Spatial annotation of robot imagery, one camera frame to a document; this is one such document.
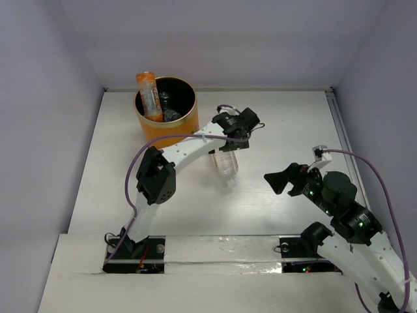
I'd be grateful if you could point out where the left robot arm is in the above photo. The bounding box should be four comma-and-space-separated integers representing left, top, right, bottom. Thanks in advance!
105, 108, 260, 263

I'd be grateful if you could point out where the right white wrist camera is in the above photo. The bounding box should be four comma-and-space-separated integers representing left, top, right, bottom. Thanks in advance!
308, 145, 332, 172

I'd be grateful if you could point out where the aluminium rail right edge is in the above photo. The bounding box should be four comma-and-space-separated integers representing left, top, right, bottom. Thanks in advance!
324, 88, 371, 209

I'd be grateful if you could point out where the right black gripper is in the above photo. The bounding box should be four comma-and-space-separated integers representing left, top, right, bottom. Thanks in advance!
263, 160, 336, 215

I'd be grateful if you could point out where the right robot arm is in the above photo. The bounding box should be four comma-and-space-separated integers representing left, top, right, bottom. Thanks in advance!
264, 163, 416, 312

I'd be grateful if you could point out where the orange cylindrical bin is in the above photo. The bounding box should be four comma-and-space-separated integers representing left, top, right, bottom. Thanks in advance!
134, 76, 199, 142

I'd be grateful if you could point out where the orange label plastic bottle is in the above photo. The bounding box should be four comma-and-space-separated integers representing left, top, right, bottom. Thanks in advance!
136, 72, 164, 122

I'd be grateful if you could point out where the square clear plastic bottle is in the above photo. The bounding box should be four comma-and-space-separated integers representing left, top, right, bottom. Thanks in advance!
211, 151, 238, 188

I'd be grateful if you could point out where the black label pepsi bottle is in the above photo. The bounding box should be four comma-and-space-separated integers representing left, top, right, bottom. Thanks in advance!
163, 109, 182, 123

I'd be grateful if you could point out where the slim clear plastic bottle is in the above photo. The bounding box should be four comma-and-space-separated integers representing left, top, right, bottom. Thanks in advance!
158, 91, 171, 111

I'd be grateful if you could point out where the silver taped base bar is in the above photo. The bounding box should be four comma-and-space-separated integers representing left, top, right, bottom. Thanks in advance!
102, 233, 343, 275

